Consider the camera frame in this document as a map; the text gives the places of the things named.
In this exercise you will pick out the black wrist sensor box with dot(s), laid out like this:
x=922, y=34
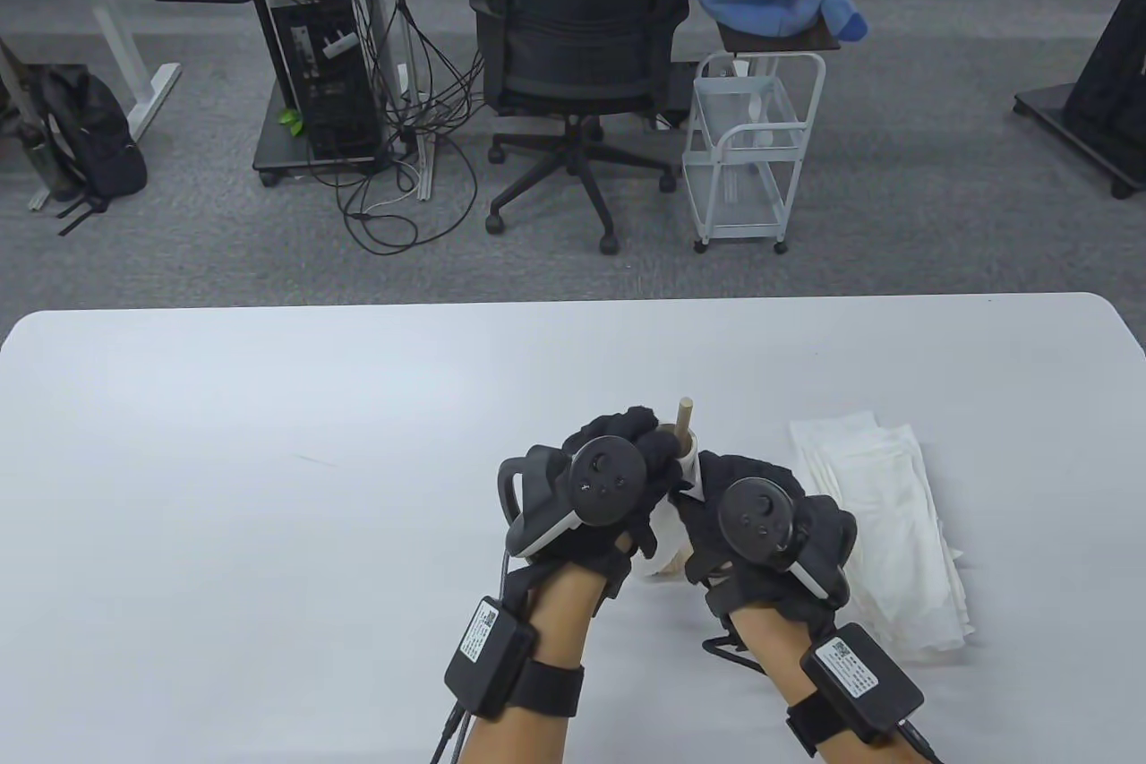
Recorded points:
x=488, y=656
x=864, y=683

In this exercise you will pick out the dark water bottle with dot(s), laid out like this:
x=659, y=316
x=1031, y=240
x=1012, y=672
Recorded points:
x=40, y=164

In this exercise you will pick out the person's left forearm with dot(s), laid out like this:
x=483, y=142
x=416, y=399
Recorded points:
x=555, y=621

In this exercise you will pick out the person's right forearm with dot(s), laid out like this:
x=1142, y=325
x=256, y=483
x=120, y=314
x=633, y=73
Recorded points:
x=770, y=648

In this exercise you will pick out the brown stool top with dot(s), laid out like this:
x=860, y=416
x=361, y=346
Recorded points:
x=806, y=43

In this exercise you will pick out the pile of white paper towels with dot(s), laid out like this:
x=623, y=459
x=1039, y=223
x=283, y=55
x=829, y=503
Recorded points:
x=895, y=513

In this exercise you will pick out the person's left hand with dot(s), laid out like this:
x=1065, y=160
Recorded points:
x=627, y=424

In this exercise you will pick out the green leaves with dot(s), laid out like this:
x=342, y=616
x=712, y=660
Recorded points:
x=291, y=119

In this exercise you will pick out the white floor power strip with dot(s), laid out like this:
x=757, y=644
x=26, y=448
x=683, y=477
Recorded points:
x=423, y=173

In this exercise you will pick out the black and white hand controller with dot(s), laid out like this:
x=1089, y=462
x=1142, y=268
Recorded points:
x=761, y=522
x=604, y=477

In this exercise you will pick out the person's right hand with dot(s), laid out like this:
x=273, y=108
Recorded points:
x=752, y=468

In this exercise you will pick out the white desk with foot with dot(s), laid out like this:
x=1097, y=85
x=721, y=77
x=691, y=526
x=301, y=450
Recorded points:
x=107, y=21

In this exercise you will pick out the black backpack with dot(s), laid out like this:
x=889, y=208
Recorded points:
x=89, y=137

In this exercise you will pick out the wooden paper towel holder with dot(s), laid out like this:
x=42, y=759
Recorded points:
x=685, y=415

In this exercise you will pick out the black computer tower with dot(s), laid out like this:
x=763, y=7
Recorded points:
x=331, y=83

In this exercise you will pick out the white paper towel roll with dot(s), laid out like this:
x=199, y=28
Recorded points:
x=667, y=545

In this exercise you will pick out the black floor stand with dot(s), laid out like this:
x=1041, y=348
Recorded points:
x=1110, y=83

